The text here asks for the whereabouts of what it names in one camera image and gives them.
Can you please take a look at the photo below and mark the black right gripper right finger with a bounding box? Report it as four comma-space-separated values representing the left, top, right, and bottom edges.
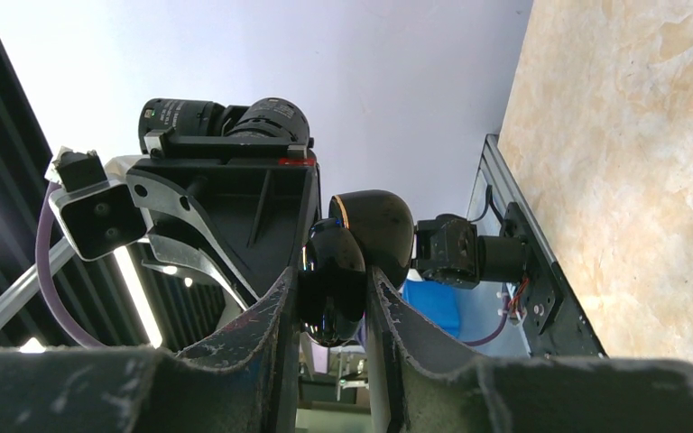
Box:
366, 267, 693, 432

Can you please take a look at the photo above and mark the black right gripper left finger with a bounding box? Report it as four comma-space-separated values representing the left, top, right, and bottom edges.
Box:
0, 268, 299, 432

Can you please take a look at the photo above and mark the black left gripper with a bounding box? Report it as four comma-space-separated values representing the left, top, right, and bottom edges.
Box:
126, 130, 321, 311

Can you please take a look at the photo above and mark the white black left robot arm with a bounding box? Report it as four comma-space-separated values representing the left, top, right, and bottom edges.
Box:
127, 97, 527, 306

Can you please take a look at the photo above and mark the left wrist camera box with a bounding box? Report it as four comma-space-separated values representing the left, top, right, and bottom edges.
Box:
48, 148, 147, 262

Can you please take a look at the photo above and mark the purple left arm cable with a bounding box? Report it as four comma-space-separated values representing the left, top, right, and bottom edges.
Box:
34, 181, 106, 350

